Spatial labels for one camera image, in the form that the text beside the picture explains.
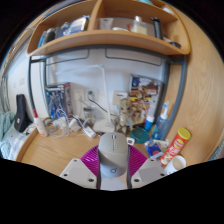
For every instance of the colourful picture box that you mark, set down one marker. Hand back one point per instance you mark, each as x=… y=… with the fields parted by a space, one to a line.
x=146 y=90

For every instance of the bed with plaid bedding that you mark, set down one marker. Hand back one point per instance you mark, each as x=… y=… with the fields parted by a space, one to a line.
x=11 y=140

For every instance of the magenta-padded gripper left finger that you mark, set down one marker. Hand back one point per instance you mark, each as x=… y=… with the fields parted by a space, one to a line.
x=88 y=161

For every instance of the grey computer mouse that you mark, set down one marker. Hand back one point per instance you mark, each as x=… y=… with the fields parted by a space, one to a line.
x=113 y=153

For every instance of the red yellow chips can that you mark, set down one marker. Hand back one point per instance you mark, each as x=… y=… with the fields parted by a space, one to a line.
x=175 y=146

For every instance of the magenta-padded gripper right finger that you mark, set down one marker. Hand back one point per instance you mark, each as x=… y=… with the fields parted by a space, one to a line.
x=137 y=161

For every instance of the tan robot figure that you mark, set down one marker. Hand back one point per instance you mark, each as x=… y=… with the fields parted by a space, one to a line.
x=125 y=113

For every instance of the white blue tube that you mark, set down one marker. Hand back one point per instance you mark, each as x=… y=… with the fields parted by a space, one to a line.
x=149 y=124

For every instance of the grey metal frame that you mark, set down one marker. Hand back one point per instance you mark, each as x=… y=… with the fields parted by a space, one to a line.
x=178 y=100

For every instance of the white power strip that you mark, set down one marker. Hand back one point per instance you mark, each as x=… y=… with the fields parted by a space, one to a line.
x=89 y=132

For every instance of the wooden shelf unit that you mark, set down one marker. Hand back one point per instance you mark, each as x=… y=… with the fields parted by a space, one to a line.
x=100 y=36

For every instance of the white mug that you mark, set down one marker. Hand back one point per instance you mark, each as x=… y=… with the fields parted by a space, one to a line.
x=175 y=164

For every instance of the white red-pump lotion bottle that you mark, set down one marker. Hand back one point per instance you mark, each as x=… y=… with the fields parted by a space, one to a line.
x=40 y=128

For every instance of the teal round tin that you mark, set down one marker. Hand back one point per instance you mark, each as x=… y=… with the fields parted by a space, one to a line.
x=140 y=135

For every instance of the robot model kit box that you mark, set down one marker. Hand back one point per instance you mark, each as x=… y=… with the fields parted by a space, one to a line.
x=56 y=100

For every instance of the blue snack packet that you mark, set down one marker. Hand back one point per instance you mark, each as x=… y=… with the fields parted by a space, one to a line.
x=153 y=148

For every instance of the small white cube clock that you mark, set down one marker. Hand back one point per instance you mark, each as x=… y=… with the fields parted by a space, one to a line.
x=130 y=141

